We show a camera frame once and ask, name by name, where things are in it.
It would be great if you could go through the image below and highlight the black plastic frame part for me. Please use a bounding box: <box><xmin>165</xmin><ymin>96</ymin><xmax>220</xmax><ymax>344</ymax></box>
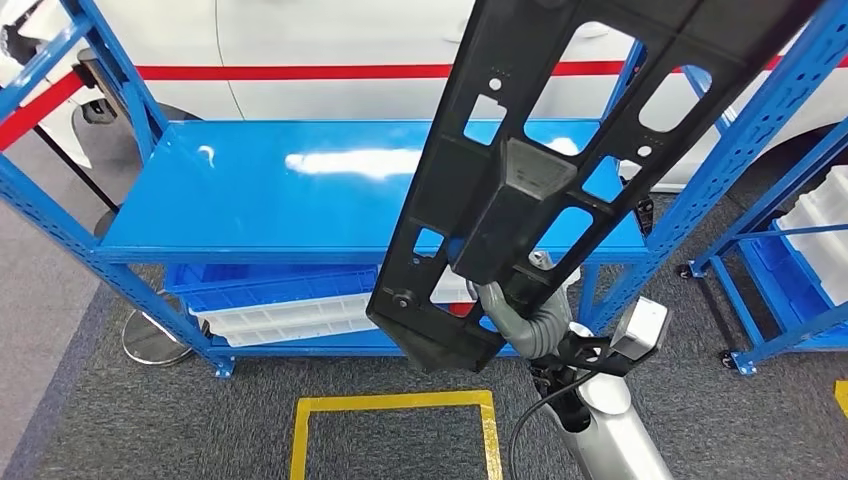
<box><xmin>365</xmin><ymin>0</ymin><xmax>829</xmax><ymax>374</ymax></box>

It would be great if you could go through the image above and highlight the blue metal shelf rack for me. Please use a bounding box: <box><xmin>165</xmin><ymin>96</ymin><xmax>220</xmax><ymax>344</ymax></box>
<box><xmin>0</xmin><ymin>0</ymin><xmax>848</xmax><ymax>380</ymax></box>

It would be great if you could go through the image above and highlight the white plastic tray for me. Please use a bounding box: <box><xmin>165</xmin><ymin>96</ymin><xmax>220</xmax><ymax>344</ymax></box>
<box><xmin>188</xmin><ymin>293</ymin><xmax>382</xmax><ymax>349</ymax></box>
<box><xmin>775</xmin><ymin>165</ymin><xmax>848</xmax><ymax>307</ymax></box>

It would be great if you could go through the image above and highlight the black ribbed plastic piece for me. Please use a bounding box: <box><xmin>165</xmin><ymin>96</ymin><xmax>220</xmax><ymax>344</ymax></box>
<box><xmin>632</xmin><ymin>197</ymin><xmax>657</xmax><ymax>238</ymax></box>

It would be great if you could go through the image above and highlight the white car with red stripe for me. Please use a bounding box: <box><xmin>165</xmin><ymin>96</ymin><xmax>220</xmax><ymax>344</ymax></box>
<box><xmin>0</xmin><ymin>0</ymin><xmax>848</xmax><ymax>193</ymax></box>

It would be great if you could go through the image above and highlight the chrome round stand base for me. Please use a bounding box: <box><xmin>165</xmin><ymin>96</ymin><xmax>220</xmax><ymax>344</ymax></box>
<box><xmin>121</xmin><ymin>306</ymin><xmax>195</xmax><ymax>368</ymax></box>

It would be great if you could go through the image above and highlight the blue metal rack with casters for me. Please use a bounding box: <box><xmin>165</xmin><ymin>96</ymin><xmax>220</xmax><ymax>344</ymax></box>
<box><xmin>676</xmin><ymin>112</ymin><xmax>848</xmax><ymax>378</ymax></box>

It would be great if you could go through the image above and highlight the black stanchion pole with base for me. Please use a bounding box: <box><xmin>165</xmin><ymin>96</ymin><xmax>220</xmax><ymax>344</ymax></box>
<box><xmin>31</xmin><ymin>124</ymin><xmax>122</xmax><ymax>241</ymax></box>

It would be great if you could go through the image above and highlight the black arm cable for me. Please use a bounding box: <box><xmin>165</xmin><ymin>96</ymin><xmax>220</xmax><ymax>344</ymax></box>
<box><xmin>507</xmin><ymin>370</ymin><xmax>598</xmax><ymax>480</ymax></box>

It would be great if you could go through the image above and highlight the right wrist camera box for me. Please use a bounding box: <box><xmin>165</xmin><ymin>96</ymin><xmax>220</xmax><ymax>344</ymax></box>
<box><xmin>563</xmin><ymin>296</ymin><xmax>672</xmax><ymax>379</ymax></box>

